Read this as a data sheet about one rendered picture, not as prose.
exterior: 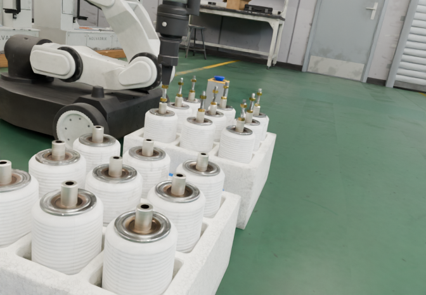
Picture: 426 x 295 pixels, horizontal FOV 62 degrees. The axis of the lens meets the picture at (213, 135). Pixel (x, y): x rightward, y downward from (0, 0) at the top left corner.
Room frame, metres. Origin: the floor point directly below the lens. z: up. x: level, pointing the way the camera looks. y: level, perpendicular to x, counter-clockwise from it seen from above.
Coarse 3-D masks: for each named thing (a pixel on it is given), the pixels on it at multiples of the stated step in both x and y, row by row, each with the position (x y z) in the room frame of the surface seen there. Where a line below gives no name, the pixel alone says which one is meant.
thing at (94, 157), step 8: (80, 144) 0.67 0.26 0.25; (80, 152) 0.66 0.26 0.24; (88, 152) 0.65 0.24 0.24; (96, 152) 0.66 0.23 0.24; (104, 152) 0.66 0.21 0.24; (112, 152) 0.68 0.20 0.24; (88, 160) 0.65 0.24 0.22; (96, 160) 0.66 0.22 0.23; (104, 160) 0.66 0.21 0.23; (88, 168) 0.65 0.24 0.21
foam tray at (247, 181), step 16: (144, 128) 1.05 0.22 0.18; (128, 144) 0.95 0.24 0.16; (160, 144) 0.93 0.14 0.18; (176, 144) 0.96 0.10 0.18; (272, 144) 1.14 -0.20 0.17; (176, 160) 0.91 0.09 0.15; (224, 160) 0.89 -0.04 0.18; (256, 160) 0.93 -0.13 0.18; (240, 176) 0.86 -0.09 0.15; (256, 176) 0.89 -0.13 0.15; (240, 192) 0.86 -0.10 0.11; (256, 192) 0.96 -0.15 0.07; (240, 208) 0.86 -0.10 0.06; (240, 224) 0.86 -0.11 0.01
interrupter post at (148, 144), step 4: (144, 140) 0.67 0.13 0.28; (148, 140) 0.68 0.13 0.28; (152, 140) 0.67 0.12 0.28; (144, 144) 0.66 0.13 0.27; (148, 144) 0.66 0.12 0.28; (152, 144) 0.67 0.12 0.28; (144, 148) 0.66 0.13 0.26; (148, 148) 0.66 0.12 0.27; (152, 148) 0.67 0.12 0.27; (144, 152) 0.66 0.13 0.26; (148, 152) 0.66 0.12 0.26; (152, 152) 0.67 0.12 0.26
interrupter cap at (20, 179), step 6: (12, 174) 0.49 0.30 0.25; (18, 174) 0.50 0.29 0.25; (24, 174) 0.50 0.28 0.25; (12, 180) 0.48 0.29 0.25; (18, 180) 0.48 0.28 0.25; (24, 180) 0.48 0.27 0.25; (30, 180) 0.49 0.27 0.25; (0, 186) 0.46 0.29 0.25; (6, 186) 0.46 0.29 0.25; (12, 186) 0.46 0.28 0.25; (18, 186) 0.46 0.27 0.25; (24, 186) 0.47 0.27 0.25; (0, 192) 0.44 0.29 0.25
